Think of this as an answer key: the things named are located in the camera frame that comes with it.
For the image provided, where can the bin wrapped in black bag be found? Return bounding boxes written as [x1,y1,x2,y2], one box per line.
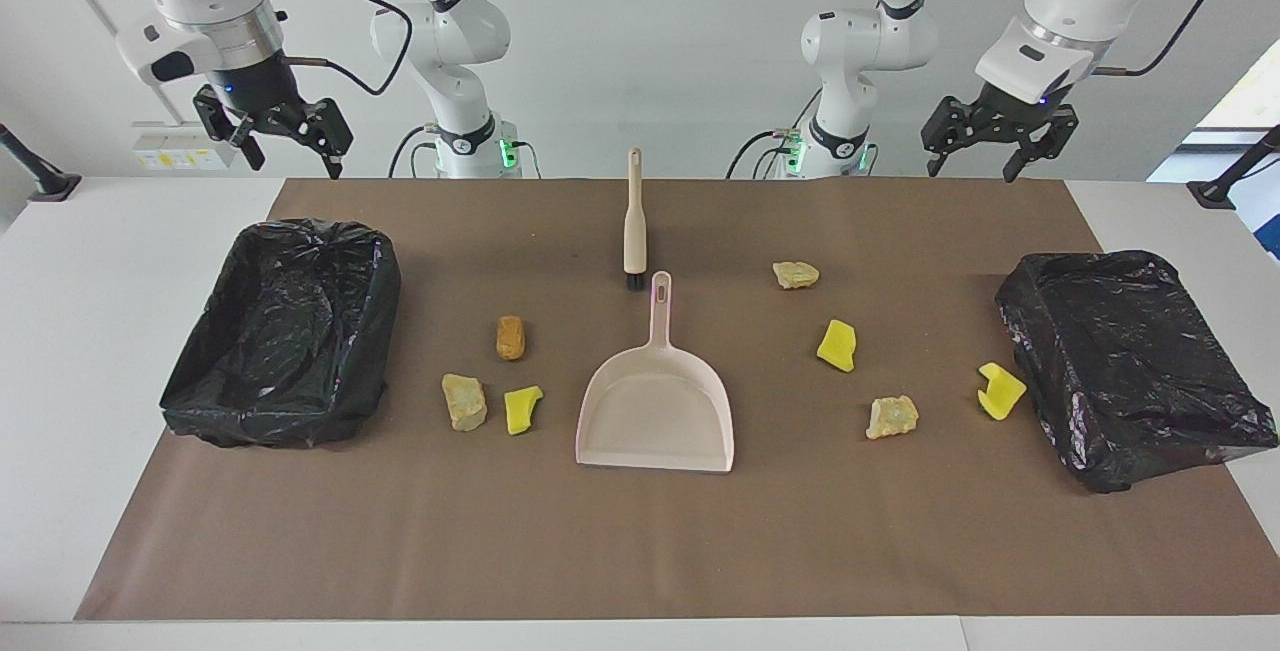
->
[995,250,1280,494]

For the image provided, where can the black stand with foot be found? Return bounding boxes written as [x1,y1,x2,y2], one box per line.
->
[1187,126,1280,210]
[0,123,83,202]

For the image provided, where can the pink plastic dustpan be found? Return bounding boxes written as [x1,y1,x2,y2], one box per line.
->
[575,271,736,474]

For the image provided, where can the black base cable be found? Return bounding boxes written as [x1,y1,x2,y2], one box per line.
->
[387,124,443,179]
[725,89,823,180]

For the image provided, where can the yellow notched sponge piece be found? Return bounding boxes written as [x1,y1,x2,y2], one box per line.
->
[977,362,1028,421]

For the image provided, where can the beige hand brush black bristles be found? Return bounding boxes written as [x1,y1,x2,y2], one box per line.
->
[622,147,649,292]

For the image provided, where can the black left base cable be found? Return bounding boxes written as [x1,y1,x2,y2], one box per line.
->
[725,89,823,180]

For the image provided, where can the open bin with black bag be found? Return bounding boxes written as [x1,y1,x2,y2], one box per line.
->
[160,219,403,449]

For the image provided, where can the white wall socket box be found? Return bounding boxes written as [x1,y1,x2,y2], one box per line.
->
[132,121,239,172]

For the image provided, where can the brown paper table mat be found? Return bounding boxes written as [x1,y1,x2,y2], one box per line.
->
[75,178,1280,622]

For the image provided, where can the black right base cable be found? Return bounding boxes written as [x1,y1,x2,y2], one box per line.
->
[387,124,443,179]

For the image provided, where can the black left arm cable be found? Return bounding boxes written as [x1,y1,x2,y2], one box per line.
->
[1090,0,1249,79]

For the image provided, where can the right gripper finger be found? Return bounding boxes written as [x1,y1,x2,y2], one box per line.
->
[285,99,354,180]
[193,86,266,172]

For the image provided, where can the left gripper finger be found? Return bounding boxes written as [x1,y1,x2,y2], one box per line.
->
[921,96,988,178]
[1003,107,1080,183]

